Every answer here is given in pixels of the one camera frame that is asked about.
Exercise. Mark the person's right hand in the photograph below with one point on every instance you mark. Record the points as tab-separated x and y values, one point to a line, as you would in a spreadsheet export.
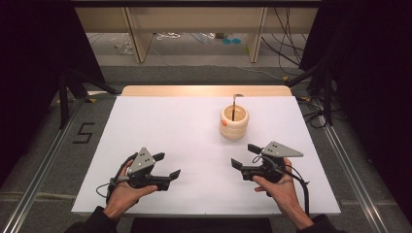
281	194

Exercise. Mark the person's left hand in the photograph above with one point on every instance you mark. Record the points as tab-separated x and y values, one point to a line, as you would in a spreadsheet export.
124	195

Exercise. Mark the black curtain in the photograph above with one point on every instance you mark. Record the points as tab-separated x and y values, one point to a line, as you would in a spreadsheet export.
372	97
29	81

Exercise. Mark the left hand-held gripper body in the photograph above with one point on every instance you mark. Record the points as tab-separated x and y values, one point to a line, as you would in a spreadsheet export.
142	161

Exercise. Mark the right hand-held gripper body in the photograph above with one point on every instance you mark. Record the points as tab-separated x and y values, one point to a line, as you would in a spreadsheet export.
275	150

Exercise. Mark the clear plastic wrap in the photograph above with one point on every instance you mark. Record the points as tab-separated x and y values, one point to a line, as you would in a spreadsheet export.
123	47

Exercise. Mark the light wooden shelf unit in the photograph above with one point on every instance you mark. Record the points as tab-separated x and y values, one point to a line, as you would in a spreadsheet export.
194	19

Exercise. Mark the black metal stand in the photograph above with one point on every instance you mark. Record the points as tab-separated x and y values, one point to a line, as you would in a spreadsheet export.
328	97
63	97

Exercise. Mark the cream ringed duck brush holder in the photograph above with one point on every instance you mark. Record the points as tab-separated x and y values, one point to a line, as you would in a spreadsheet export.
233	131

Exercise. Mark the blue round lid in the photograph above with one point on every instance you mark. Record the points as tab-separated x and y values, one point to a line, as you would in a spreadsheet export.
227	41
236	40

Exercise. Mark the aluminium floor rail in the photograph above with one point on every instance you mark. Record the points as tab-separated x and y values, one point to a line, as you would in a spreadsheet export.
354	181
34	181

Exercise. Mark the black hex key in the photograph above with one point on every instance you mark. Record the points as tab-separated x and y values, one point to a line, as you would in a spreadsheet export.
233	106

